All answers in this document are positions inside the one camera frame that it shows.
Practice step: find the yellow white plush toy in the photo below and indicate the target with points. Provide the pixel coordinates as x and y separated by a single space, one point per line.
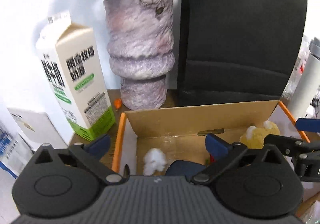
253 138

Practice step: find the white green milk carton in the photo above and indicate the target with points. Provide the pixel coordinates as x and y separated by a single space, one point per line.
70 60

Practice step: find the small orange object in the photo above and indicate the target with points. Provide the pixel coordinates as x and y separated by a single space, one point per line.
117 103

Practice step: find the orange cardboard box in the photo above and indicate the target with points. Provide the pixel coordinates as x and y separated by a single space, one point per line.
262 188

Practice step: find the purple ceramic vase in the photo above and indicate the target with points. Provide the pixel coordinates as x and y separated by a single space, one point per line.
141 49

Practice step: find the blue white box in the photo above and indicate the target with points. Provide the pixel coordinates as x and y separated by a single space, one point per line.
15 153

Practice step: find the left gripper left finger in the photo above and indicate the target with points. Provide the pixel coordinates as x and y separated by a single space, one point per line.
88 158

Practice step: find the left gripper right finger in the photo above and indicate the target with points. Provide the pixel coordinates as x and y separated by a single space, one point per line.
225 156

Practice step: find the black paper bag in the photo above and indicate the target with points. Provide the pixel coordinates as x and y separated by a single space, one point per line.
237 50

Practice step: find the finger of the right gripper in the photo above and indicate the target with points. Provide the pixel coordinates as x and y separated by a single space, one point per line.
307 124

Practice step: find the white cardboard box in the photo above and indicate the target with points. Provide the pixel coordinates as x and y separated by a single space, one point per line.
38 128

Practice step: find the white thermos bottle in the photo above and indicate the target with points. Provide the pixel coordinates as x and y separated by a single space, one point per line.
308 83

